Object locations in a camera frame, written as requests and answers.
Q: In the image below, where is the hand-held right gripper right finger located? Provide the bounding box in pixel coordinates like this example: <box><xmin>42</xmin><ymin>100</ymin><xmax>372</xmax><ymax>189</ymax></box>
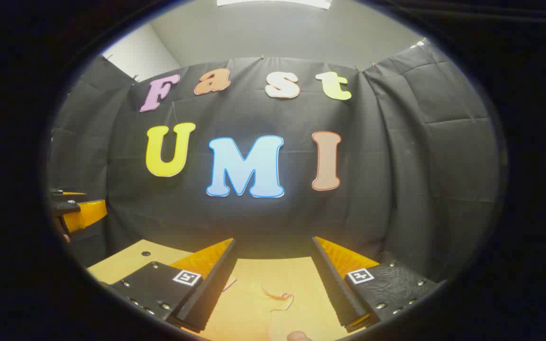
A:
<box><xmin>311</xmin><ymin>236</ymin><xmax>447</xmax><ymax>333</ymax></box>

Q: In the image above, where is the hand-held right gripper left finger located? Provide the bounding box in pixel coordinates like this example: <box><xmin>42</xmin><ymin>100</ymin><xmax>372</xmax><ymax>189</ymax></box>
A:
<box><xmin>99</xmin><ymin>238</ymin><xmax>237</xmax><ymax>333</ymax></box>

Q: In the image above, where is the orange polo T-shirt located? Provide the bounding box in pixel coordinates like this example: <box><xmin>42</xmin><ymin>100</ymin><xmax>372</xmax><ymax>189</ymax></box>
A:
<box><xmin>204</xmin><ymin>270</ymin><xmax>347</xmax><ymax>341</ymax></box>

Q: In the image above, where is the black backdrop cloth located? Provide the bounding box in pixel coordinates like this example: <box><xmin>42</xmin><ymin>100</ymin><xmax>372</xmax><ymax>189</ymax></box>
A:
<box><xmin>48</xmin><ymin>43</ymin><xmax>501</xmax><ymax>285</ymax></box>

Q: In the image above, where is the white ceiling light panel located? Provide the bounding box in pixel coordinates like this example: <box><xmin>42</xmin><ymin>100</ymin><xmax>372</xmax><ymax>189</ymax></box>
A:
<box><xmin>216</xmin><ymin>0</ymin><xmax>331</xmax><ymax>10</ymax></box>

